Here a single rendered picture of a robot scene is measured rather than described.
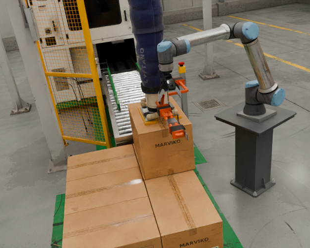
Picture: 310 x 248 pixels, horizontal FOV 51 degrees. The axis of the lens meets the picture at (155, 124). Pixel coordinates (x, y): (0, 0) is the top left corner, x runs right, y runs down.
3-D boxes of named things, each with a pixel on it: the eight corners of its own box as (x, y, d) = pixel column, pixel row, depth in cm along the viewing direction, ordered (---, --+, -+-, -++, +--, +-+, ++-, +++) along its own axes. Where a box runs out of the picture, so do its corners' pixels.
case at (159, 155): (134, 143, 301) (127, 104, 284) (175, 135, 307) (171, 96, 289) (145, 180, 248) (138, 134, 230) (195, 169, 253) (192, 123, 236)
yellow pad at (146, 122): (138, 108, 272) (137, 103, 270) (149, 107, 273) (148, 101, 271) (144, 125, 242) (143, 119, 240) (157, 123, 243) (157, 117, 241)
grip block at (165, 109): (156, 112, 235) (156, 105, 233) (170, 110, 237) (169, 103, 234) (159, 117, 228) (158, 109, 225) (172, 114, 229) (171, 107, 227)
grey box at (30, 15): (35, 38, 331) (27, 7, 318) (41, 37, 332) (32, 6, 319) (33, 41, 314) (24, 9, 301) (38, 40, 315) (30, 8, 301)
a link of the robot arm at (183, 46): (180, 37, 210) (165, 42, 204) (191, 38, 200) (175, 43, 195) (182, 52, 213) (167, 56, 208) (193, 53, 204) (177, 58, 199)
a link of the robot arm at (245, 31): (271, 95, 273) (241, 16, 234) (289, 99, 259) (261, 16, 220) (260, 106, 269) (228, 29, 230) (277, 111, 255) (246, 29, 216)
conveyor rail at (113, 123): (102, 82, 518) (100, 71, 509) (106, 81, 519) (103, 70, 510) (117, 154, 313) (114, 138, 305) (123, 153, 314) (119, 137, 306)
